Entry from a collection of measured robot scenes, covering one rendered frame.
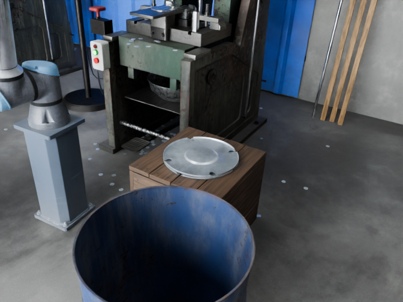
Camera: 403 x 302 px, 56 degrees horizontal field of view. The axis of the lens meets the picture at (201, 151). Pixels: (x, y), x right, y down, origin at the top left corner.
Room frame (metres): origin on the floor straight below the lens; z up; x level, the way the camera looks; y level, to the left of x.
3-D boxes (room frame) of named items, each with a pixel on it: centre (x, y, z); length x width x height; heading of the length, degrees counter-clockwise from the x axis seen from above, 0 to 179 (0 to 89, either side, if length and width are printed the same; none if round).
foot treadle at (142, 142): (1.85, 0.22, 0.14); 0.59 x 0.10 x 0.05; 150
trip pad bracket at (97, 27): (1.93, 0.53, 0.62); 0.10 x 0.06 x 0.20; 60
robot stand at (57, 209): (1.29, 0.59, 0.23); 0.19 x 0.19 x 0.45; 64
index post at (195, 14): (1.77, 0.06, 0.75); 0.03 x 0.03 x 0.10; 60
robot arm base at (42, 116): (1.29, 0.59, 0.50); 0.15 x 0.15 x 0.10
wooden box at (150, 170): (1.24, 0.00, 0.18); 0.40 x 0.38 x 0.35; 150
